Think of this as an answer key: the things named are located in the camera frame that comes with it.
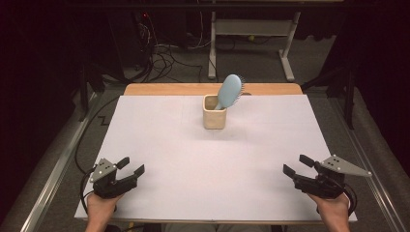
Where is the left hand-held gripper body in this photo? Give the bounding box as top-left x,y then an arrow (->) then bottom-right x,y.
89,158 -> 139,199

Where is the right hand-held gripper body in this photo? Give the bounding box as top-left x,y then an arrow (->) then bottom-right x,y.
294,154 -> 372,199

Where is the beige square cup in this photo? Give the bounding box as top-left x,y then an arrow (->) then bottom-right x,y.
202,94 -> 227,131

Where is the light blue hairbrush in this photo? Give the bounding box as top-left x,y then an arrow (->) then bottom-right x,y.
214,73 -> 246,110

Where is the person's left hand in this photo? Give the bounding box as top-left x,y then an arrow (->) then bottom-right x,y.
86,191 -> 124,223

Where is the person's right hand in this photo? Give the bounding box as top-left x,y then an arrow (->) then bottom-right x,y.
307,192 -> 351,223

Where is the white table sheet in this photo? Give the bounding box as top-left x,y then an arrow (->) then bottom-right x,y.
74,94 -> 358,223

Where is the black stand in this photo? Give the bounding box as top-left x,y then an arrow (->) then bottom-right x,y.
301,66 -> 356,130
78,62 -> 107,122

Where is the wooden table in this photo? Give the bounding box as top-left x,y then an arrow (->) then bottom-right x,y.
81,82 -> 349,226

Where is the black equipment cabinet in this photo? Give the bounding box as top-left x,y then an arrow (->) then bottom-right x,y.
107,13 -> 153,75

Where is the left hand-held gripper black cable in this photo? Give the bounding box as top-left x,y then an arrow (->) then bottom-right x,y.
79,167 -> 98,214

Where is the hand-held gripper black cable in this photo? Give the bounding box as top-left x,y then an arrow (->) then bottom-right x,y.
79,167 -> 98,214
341,183 -> 358,217

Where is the right hand-held gripper black cable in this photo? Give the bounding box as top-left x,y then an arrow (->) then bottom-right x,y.
341,183 -> 358,217

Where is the black floor cable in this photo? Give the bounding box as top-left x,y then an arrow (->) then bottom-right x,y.
74,96 -> 121,175

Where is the aluminium floor rail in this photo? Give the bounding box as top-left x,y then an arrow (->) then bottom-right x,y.
18,93 -> 101,232
328,96 -> 410,232

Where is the tangle of floor cables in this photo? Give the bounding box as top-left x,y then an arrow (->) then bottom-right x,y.
134,13 -> 214,83

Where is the white metal stand frame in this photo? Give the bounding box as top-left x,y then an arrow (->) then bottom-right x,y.
207,11 -> 296,82

